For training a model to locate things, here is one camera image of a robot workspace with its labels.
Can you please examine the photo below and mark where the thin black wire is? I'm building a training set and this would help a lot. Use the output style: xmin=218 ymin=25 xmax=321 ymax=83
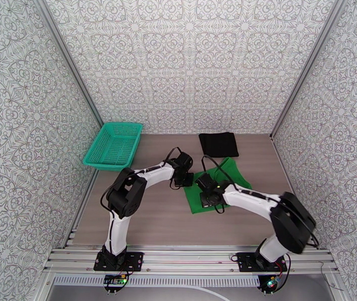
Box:
xmin=319 ymin=261 xmax=344 ymax=292

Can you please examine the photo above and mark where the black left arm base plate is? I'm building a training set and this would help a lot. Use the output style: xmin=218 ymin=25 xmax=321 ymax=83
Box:
xmin=93 ymin=251 xmax=145 ymax=272

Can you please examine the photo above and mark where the green cloth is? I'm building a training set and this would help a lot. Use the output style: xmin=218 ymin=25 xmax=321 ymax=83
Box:
xmin=183 ymin=157 xmax=253 ymax=215

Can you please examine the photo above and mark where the green plastic basket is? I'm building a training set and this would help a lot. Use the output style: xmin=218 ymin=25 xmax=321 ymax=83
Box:
xmin=82 ymin=122 xmax=144 ymax=172

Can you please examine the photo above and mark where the aluminium corner post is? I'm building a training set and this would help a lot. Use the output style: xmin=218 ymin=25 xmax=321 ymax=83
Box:
xmin=31 ymin=0 xmax=104 ymax=126
xmin=270 ymin=0 xmax=346 ymax=139

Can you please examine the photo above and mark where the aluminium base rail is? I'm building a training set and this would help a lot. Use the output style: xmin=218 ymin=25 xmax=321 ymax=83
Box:
xmin=42 ymin=244 xmax=339 ymax=278

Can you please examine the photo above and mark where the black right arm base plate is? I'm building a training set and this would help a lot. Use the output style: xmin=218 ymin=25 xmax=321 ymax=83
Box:
xmin=236 ymin=252 xmax=288 ymax=273

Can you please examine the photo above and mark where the small circuit board with wires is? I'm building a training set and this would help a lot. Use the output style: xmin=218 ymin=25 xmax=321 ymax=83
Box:
xmin=257 ymin=274 xmax=282 ymax=293

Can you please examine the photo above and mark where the white slotted cable duct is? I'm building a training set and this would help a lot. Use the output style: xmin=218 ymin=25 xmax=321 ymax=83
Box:
xmin=52 ymin=275 xmax=261 ymax=287

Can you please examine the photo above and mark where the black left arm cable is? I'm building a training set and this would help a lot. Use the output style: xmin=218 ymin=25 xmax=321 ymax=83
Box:
xmin=162 ymin=146 xmax=183 ymax=169

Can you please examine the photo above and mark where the black cloth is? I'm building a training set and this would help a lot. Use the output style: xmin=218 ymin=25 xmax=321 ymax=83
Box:
xmin=198 ymin=132 xmax=240 ymax=159

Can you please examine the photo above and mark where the small green circuit board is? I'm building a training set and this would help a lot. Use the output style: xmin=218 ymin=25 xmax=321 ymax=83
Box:
xmin=102 ymin=273 xmax=130 ymax=287

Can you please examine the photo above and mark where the white cable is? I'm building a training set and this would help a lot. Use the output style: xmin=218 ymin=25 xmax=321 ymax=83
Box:
xmin=193 ymin=285 xmax=230 ymax=301

